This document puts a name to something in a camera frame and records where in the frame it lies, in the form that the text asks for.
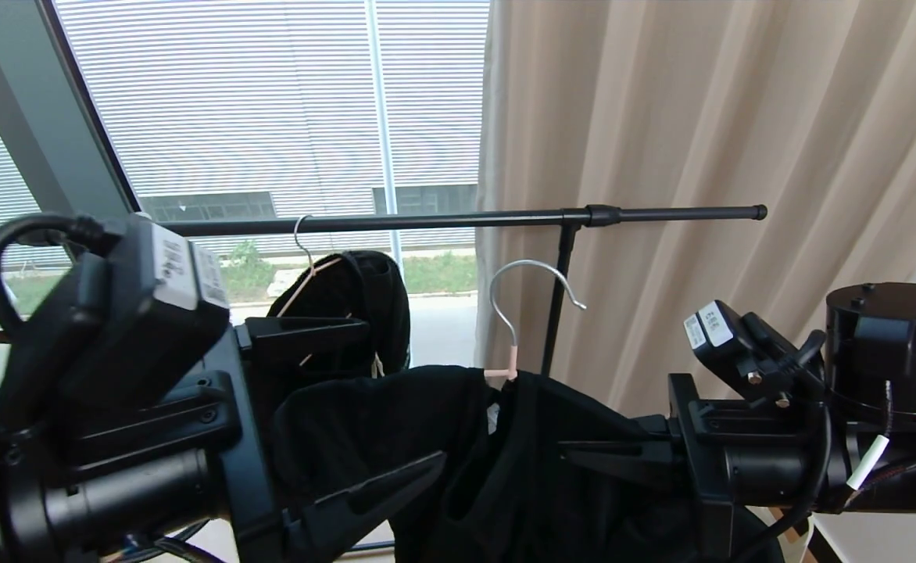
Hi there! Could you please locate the beige curtain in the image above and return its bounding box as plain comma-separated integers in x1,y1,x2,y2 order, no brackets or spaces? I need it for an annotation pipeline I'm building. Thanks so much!
474,0,916,423

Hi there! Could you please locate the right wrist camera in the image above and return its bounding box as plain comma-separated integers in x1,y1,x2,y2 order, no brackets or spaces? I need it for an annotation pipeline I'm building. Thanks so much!
683,299,828,409

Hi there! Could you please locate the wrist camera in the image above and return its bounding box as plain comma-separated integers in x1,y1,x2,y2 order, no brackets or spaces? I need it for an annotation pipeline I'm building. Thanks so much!
0,215,242,462
683,299,828,409

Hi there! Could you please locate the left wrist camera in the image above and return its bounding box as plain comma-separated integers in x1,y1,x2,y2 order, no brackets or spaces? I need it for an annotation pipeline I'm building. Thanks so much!
0,215,242,462

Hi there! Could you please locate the pink clothes hanger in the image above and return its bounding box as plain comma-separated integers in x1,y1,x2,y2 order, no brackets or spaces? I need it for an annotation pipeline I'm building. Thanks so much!
274,215,343,368
485,260,588,384

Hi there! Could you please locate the black clothes rack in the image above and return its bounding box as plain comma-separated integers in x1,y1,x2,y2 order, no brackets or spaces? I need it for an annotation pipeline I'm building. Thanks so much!
0,205,768,554

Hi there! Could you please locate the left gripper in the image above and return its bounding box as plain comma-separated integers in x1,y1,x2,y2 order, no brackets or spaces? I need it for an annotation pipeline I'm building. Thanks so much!
5,325,287,563

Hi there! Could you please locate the black garment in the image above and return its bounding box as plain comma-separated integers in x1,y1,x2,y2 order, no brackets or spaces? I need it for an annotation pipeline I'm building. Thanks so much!
267,250,412,380
274,364,783,563

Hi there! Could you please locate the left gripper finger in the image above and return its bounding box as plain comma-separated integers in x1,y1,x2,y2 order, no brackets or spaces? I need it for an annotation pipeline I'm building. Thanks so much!
286,452,447,563
235,317,370,353

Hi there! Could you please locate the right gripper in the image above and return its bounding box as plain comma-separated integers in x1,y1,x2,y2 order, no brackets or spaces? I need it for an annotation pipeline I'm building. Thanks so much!
560,374,850,558

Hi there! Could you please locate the white laundry basket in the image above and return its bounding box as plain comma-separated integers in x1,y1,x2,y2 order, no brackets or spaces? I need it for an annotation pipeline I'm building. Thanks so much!
767,507,817,563

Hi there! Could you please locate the window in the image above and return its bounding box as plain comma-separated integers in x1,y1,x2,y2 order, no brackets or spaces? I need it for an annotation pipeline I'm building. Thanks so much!
0,0,492,376

